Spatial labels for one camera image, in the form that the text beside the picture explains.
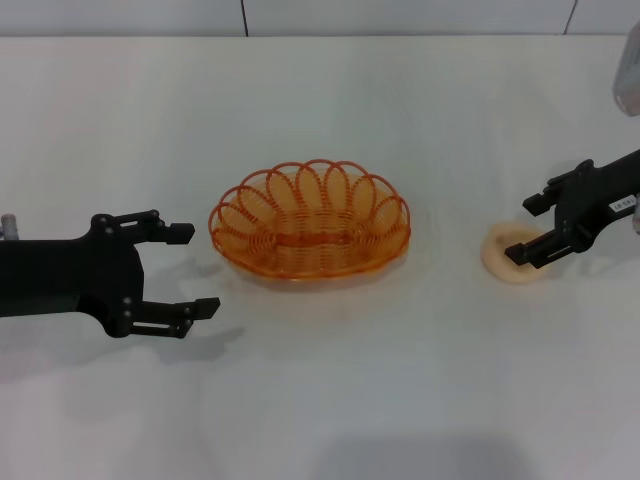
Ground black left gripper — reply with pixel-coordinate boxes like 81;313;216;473
0;209;222;340

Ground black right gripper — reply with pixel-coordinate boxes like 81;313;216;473
505;147;640;267

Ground orange woven plastic basket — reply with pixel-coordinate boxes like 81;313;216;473
209;159;412;282

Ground round beige bread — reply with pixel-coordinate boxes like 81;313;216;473
479;223;552;286

